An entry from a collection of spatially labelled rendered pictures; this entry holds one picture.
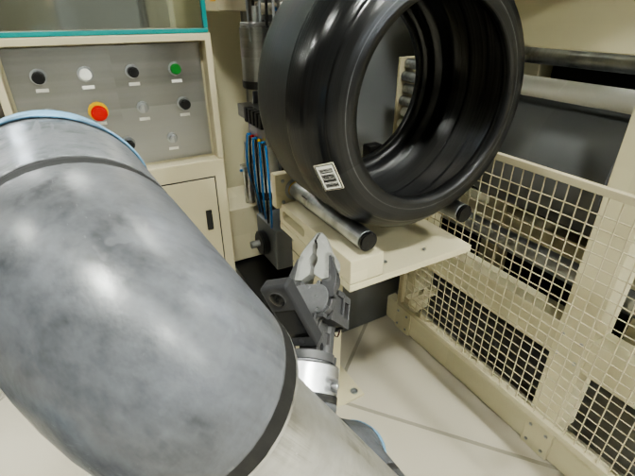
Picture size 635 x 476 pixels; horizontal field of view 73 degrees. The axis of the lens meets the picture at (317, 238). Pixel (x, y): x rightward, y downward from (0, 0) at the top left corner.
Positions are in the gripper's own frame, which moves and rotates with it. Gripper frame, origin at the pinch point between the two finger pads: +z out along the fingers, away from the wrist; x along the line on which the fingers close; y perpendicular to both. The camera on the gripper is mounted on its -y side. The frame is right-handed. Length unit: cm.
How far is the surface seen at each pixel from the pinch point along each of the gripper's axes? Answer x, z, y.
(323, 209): -11.6, 18.8, 20.0
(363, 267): -1.8, 4.1, 23.0
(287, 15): -2.7, 38.8, -15.0
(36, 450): -128, -43, 42
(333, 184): -0.2, 12.9, 3.6
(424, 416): -15, -18, 113
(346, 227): -4.3, 12.0, 18.3
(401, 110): -3, 70, 48
